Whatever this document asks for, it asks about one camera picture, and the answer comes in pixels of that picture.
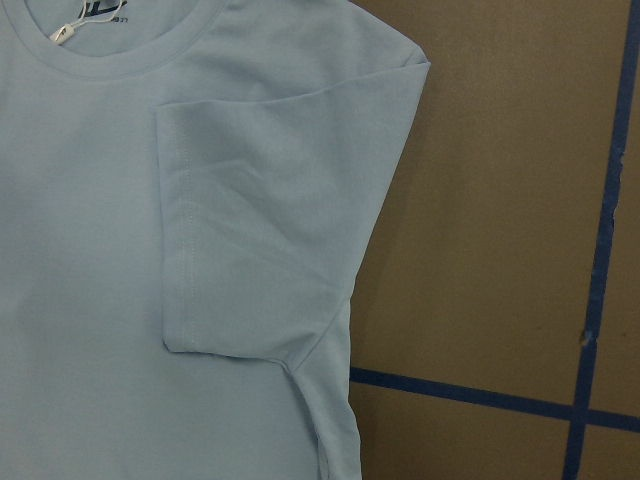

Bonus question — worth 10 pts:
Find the light blue t-shirt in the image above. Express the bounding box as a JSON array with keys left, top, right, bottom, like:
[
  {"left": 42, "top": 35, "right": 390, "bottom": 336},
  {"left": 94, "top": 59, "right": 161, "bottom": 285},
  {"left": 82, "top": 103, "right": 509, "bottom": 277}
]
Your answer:
[{"left": 1, "top": 1, "right": 430, "bottom": 479}]

